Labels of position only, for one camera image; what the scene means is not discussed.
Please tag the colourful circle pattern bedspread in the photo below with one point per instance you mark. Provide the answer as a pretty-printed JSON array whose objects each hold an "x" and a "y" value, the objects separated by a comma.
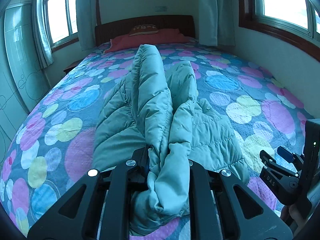
[{"x": 53, "y": 147}]

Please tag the left window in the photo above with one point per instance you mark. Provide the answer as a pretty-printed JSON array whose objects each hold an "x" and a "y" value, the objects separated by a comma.
[{"x": 60, "y": 22}]

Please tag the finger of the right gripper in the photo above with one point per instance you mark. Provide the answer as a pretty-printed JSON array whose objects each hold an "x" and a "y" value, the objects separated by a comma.
[
  {"x": 296, "y": 159},
  {"x": 271, "y": 164}
]

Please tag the light green puffer jacket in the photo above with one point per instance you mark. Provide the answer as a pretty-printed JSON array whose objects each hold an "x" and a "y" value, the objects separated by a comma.
[{"x": 160, "y": 109}]

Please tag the window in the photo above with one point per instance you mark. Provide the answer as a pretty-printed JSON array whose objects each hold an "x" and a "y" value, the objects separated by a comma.
[
  {"x": 293, "y": 21},
  {"x": 60, "y": 22}
]

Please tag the brown embroidered pillow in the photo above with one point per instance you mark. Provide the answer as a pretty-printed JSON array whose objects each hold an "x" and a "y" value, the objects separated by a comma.
[{"x": 143, "y": 29}]

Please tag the glass door wardrobe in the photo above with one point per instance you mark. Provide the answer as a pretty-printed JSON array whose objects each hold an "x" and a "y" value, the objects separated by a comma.
[{"x": 23, "y": 83}]

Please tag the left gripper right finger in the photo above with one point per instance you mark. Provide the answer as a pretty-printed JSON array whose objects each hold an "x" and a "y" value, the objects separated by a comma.
[{"x": 223, "y": 207}]

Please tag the dark wooden headboard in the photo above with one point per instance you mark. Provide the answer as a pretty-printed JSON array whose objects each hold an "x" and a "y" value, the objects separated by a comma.
[{"x": 106, "y": 32}]

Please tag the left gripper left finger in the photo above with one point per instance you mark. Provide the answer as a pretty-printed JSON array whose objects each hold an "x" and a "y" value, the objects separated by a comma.
[{"x": 98, "y": 205}]

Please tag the right window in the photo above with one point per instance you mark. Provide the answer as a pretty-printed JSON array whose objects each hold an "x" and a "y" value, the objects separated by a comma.
[{"x": 293, "y": 21}]

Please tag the red blanket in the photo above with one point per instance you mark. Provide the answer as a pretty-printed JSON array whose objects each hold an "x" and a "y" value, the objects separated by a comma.
[{"x": 163, "y": 36}]

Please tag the wooden nightstand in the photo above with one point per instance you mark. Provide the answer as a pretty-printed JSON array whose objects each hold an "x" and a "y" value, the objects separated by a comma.
[{"x": 71, "y": 66}]

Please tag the person's hand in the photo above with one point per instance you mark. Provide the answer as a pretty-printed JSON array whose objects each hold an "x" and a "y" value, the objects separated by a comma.
[{"x": 298, "y": 221}]

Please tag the wall socket plate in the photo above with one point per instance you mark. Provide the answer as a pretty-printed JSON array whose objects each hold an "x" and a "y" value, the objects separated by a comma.
[{"x": 161, "y": 8}]

